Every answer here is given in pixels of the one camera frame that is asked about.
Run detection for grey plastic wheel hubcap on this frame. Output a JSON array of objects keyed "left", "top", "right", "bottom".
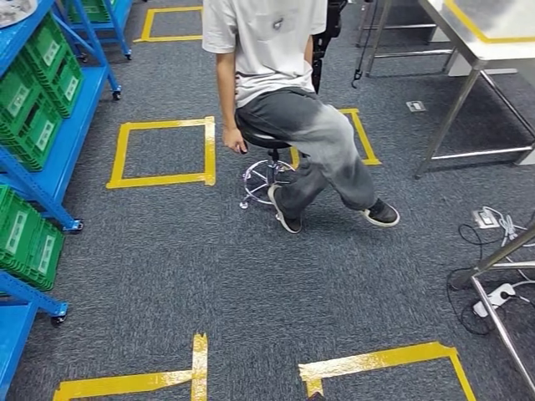
[{"left": 0, "top": 0, "right": 39, "bottom": 28}]

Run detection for white cables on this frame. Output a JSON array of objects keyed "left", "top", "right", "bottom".
[{"left": 483, "top": 206, "right": 535, "bottom": 247}]

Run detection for black stool chrome base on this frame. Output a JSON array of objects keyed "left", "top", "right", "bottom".
[{"left": 235, "top": 113, "right": 298, "bottom": 211}]

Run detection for blue metal shelf rack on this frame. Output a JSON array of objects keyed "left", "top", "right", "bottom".
[
  {"left": 0, "top": 271, "right": 69, "bottom": 401},
  {"left": 0, "top": 0, "right": 123, "bottom": 232},
  {"left": 54, "top": 0, "right": 134, "bottom": 61}
]

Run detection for person's right hand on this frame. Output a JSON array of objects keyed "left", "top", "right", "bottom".
[{"left": 221, "top": 125, "right": 249, "bottom": 155}]

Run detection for stainless steel table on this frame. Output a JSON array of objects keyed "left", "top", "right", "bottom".
[{"left": 357, "top": 0, "right": 535, "bottom": 180}]

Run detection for white power strip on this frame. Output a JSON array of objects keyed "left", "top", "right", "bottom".
[{"left": 473, "top": 283, "right": 517, "bottom": 318}]

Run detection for black office chair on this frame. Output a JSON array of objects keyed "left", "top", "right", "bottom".
[{"left": 311, "top": 0, "right": 348, "bottom": 94}]

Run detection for open floor socket box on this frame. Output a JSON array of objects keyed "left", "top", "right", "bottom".
[{"left": 472, "top": 209, "right": 500, "bottom": 230}]

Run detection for person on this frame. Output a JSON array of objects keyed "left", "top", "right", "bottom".
[{"left": 201, "top": 0, "right": 400, "bottom": 235}]

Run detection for yellow floor tape square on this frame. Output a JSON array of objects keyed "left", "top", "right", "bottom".
[
  {"left": 298, "top": 341, "right": 478, "bottom": 401},
  {"left": 51, "top": 333, "right": 209, "bottom": 401}
]

